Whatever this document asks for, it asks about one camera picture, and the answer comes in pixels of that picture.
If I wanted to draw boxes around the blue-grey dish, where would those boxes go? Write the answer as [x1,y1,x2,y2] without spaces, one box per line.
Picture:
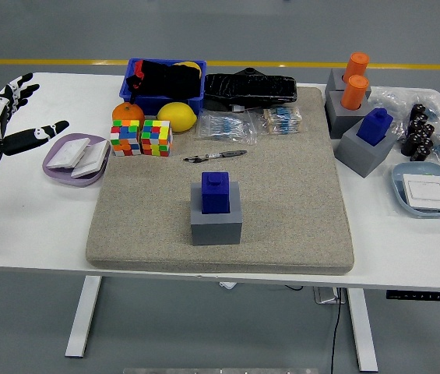
[390,161,440,218]

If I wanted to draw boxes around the silver box under table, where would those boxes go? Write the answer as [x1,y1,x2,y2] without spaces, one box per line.
[312,287,347,305]

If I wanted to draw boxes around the blue plastic bin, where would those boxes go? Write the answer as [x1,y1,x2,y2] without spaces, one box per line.
[118,58,208,117]

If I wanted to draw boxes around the grey seal holder block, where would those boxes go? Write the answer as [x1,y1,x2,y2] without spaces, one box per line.
[325,68,372,98]
[334,116,398,179]
[190,180,243,246]
[323,90,371,140]

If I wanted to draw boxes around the orange cylinder seal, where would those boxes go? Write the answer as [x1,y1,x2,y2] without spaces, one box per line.
[340,74,370,111]
[343,51,371,83]

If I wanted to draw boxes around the black cloth with red strap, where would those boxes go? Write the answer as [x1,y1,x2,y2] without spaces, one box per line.
[125,59,202,98]

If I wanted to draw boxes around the orange fruit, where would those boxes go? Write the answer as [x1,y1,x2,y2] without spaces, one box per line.
[111,102,146,128]

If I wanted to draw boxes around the yellow lemon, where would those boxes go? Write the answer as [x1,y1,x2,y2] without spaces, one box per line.
[156,101,198,133]

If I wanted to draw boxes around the clear bag of taped resistors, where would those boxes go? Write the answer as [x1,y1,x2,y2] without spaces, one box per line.
[256,105,306,136]

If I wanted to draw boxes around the black power cable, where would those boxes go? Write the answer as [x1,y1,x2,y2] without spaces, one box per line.
[330,288,343,374]

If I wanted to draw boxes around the blue square seal stamp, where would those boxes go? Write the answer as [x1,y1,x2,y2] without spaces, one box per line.
[355,108,393,147]
[200,171,231,215]

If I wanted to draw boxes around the white wall switch panel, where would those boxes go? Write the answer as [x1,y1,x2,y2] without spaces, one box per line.
[70,139,111,179]
[46,138,91,171]
[401,173,440,213]

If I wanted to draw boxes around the colourful puzzle cube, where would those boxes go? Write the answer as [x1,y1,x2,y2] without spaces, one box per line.
[139,119,174,157]
[109,119,142,157]

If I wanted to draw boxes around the yellow curved object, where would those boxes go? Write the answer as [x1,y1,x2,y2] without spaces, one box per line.
[173,61,202,73]

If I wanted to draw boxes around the grey-brown fabric mat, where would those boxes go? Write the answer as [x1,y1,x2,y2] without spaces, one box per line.
[86,86,356,277]

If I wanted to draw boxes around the black grey pen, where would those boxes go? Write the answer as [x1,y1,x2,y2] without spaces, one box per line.
[182,150,248,164]

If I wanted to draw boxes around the purple dish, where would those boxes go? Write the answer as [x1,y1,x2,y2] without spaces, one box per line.
[41,132,111,189]

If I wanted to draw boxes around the white table leg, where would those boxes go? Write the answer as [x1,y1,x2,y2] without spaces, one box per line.
[346,288,379,373]
[65,275,103,358]

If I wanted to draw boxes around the clear bag of blue resistors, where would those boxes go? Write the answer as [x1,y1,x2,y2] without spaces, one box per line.
[195,111,259,146]

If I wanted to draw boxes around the black table control panel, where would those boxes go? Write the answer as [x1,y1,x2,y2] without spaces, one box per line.
[385,289,440,302]

